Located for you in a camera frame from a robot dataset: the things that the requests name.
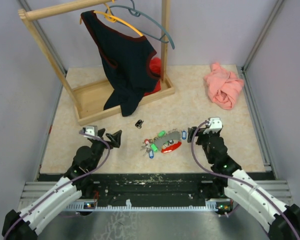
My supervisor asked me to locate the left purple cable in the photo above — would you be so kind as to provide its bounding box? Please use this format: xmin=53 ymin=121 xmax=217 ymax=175
xmin=2 ymin=129 xmax=111 ymax=240

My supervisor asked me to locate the yellow hanger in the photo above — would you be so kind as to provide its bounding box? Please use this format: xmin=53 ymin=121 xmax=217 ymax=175
xmin=93 ymin=3 xmax=144 ymax=37

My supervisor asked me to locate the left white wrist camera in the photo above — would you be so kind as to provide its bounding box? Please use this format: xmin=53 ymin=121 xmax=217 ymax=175
xmin=82 ymin=125 xmax=98 ymax=138

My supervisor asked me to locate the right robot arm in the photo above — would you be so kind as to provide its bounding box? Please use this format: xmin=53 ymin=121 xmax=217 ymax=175
xmin=187 ymin=121 xmax=300 ymax=240

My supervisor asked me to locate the purple cable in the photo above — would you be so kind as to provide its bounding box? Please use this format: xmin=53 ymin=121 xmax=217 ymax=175
xmin=191 ymin=120 xmax=300 ymax=240
xmin=2 ymin=129 xmax=111 ymax=240

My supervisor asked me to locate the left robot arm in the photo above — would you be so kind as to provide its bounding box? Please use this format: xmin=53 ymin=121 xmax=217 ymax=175
xmin=2 ymin=126 xmax=122 ymax=240

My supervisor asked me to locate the dark navy tank top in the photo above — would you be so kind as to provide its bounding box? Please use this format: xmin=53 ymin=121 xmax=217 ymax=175
xmin=80 ymin=10 xmax=160 ymax=117

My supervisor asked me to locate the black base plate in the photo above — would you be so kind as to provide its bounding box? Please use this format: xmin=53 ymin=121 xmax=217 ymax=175
xmin=37 ymin=171 xmax=276 ymax=208

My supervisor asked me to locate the blue tag key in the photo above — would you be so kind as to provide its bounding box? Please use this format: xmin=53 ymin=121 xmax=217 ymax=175
xmin=148 ymin=150 xmax=154 ymax=159
xmin=181 ymin=130 xmax=187 ymax=140

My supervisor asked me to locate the green key tag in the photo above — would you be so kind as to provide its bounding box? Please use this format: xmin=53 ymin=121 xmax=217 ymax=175
xmin=157 ymin=130 xmax=166 ymax=138
xmin=150 ymin=143 xmax=158 ymax=152

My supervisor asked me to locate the red cloth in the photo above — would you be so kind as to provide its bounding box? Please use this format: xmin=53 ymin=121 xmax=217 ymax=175
xmin=144 ymin=57 xmax=161 ymax=96

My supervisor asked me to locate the grey-blue hanger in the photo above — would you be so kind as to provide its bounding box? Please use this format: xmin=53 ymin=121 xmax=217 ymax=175
xmin=104 ymin=0 xmax=175 ymax=50

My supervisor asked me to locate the wooden clothes rack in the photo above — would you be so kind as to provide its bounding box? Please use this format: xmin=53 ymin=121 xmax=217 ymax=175
xmin=18 ymin=0 xmax=175 ymax=126

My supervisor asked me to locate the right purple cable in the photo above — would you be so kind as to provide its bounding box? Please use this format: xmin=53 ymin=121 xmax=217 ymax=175
xmin=191 ymin=120 xmax=300 ymax=240

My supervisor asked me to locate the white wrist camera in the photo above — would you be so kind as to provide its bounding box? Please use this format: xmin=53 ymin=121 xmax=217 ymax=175
xmin=208 ymin=117 xmax=223 ymax=132
xmin=82 ymin=125 xmax=98 ymax=138

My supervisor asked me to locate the pink cloth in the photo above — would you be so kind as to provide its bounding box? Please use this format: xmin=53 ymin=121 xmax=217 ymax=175
xmin=203 ymin=62 xmax=244 ymax=111

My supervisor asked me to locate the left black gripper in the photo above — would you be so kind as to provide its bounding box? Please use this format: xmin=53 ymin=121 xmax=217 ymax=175
xmin=90 ymin=128 xmax=122 ymax=171

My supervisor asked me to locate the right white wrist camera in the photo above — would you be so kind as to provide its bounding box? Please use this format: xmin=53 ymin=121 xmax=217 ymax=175
xmin=208 ymin=117 xmax=223 ymax=132

